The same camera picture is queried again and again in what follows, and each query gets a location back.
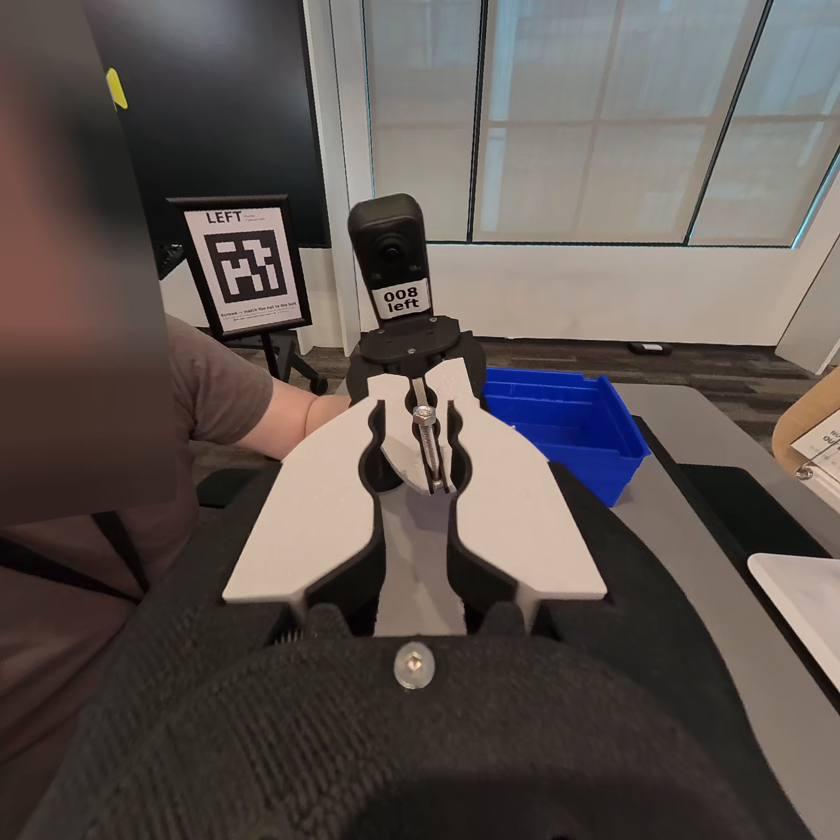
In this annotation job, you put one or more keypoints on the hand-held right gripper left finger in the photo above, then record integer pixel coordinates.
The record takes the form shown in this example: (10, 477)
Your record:
(308, 505)

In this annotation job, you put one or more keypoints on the small black floor device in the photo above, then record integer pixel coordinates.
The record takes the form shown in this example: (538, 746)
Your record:
(649, 348)

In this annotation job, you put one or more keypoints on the black chair armrest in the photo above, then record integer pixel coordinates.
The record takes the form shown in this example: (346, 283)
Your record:
(236, 489)

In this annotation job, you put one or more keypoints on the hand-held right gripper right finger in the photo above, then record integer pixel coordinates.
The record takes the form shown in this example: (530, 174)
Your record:
(518, 518)

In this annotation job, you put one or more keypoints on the person's grey t-shirt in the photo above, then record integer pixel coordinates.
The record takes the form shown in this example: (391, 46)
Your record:
(216, 394)

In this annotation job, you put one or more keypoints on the large glass window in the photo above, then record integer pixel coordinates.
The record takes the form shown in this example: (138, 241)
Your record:
(590, 131)

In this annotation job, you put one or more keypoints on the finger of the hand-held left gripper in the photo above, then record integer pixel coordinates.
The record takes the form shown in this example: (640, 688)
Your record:
(400, 446)
(453, 380)

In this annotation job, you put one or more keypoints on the yellow sticker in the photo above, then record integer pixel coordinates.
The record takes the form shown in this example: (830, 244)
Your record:
(117, 88)

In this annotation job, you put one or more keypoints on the blue plastic bin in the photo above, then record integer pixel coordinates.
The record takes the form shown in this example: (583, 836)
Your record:
(590, 472)

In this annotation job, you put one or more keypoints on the black wheeled sign stand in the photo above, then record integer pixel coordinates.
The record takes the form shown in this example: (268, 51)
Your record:
(272, 354)

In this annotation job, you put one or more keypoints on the long silver hex bolt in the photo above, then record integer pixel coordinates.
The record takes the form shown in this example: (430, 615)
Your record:
(430, 446)

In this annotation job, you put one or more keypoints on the framed marker sign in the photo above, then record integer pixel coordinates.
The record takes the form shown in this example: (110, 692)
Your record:
(246, 262)

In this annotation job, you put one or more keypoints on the black wall display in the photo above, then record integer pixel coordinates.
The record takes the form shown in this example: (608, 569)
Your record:
(216, 118)

